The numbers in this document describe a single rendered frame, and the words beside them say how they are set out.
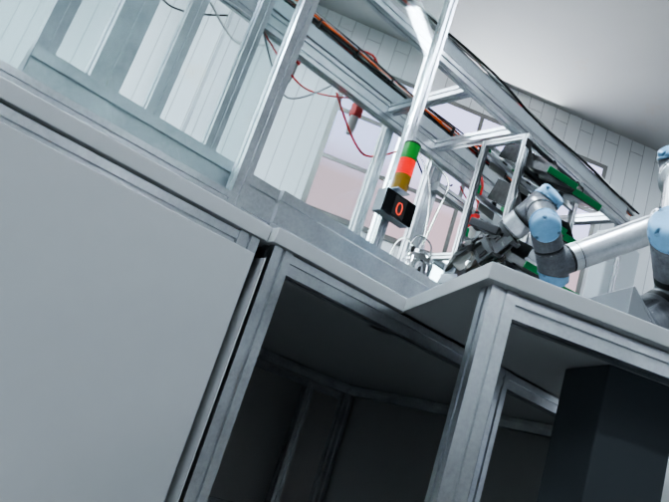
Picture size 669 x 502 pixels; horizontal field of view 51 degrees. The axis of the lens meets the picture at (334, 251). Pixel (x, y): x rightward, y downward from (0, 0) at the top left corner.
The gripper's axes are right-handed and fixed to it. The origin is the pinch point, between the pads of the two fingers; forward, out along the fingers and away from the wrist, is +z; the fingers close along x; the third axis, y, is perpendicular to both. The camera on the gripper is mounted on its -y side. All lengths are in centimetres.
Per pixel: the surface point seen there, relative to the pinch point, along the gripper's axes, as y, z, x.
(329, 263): 37, -4, -62
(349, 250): 26, -3, -52
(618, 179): -343, -18, 407
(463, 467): 84, -11, -54
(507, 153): -48, -25, 24
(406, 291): 26.9, -1.3, -32.5
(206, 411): 60, 21, -75
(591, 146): -370, -21, 376
